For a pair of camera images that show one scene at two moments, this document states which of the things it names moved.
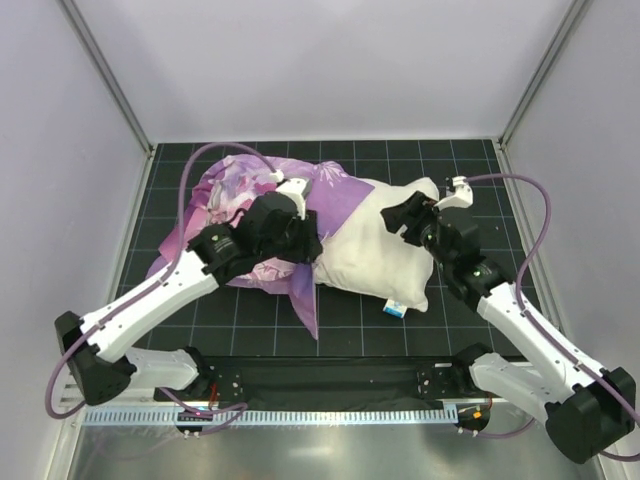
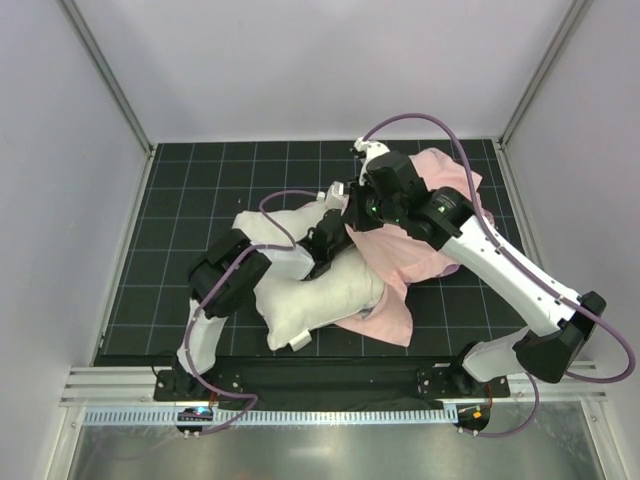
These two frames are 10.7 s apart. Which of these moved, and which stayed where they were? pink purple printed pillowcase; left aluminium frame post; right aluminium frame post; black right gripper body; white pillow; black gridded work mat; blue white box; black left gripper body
Moved: blue white box; white pillow; black left gripper body; black right gripper body; pink purple printed pillowcase
Stayed: right aluminium frame post; black gridded work mat; left aluminium frame post
